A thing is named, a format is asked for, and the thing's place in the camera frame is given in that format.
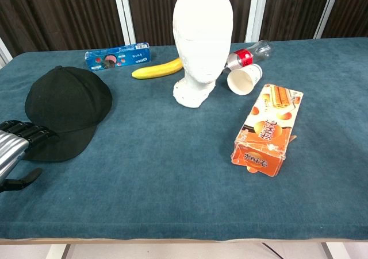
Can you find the clear bottle with red label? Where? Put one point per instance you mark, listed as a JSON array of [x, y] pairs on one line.
[[250, 55]]

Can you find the black baseball cap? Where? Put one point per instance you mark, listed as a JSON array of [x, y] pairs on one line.
[[66, 98]]

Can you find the blue table cloth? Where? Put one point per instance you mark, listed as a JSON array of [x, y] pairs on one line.
[[161, 161]]

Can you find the white table leg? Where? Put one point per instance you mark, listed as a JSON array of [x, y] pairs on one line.
[[333, 251], [57, 251]]

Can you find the yellow banana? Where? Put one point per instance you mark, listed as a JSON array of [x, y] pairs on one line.
[[158, 69]]

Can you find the blue Oreo cookie box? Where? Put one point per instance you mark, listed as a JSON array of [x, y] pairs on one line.
[[132, 56]]

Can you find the white frame post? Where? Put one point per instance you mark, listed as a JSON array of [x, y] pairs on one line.
[[327, 10], [124, 12], [256, 12], [5, 55]]

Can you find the dark brown pleated curtain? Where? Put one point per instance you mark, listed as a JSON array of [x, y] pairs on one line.
[[72, 12]]

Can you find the orange snack box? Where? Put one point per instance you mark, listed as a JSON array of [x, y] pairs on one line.
[[267, 127]]

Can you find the white paper cup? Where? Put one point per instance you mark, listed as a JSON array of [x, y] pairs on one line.
[[243, 79]]

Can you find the white foam mannequin head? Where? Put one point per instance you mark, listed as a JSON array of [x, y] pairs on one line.
[[201, 26]]

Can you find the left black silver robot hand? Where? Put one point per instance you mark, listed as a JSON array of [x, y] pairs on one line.
[[13, 147]]

